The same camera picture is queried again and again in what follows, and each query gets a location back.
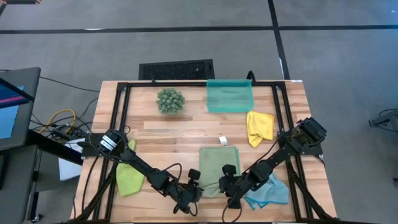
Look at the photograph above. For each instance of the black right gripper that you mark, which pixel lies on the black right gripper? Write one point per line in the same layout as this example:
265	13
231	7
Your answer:
232	186

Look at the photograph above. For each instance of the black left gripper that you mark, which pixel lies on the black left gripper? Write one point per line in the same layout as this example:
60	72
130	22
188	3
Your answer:
192	192

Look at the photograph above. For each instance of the sage green microfiber towel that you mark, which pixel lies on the sage green microfiber towel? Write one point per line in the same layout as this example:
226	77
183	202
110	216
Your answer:
214	165

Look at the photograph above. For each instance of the yellow microfiber towel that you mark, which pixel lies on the yellow microfiber towel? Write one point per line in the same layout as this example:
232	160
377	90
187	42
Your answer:
259	126

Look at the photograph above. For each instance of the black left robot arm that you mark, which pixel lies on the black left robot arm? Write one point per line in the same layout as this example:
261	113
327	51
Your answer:
143	166

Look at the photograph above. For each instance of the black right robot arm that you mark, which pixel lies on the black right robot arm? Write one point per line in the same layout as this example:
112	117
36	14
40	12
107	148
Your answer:
280	155

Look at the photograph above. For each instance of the light blue microfiber towel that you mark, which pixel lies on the light blue microfiber towel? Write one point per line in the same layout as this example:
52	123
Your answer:
275	194

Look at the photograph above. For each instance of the lime green microfiber towel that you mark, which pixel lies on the lime green microfiber towel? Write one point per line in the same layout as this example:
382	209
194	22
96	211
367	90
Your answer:
129	180

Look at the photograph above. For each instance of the teal translucent plastic basket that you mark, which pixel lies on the teal translucent plastic basket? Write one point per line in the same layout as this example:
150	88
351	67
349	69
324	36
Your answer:
230	96

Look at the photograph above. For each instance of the artificial green potted plant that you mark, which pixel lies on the artificial green potted plant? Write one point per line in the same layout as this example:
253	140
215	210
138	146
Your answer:
171	101

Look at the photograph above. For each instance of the black clamp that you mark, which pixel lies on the black clamp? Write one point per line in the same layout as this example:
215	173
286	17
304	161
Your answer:
250	76

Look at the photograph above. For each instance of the white paper sheet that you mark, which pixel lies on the white paper sheet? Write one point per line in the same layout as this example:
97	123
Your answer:
70	169

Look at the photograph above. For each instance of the black desk beam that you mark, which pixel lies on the black desk beam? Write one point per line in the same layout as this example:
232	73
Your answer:
53	146

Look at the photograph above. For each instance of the grey side desk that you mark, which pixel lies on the grey side desk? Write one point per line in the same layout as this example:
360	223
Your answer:
15	186

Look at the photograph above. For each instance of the grey monitor with blue screen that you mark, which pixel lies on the grey monitor with blue screen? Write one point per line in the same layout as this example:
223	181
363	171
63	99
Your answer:
29	109

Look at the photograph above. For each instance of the dark bar with orange tip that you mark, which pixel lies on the dark bar with orange tip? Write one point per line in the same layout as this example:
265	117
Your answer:
18	1

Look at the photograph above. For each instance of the black metal table frame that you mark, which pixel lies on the black metal table frame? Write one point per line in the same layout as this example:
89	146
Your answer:
199	84

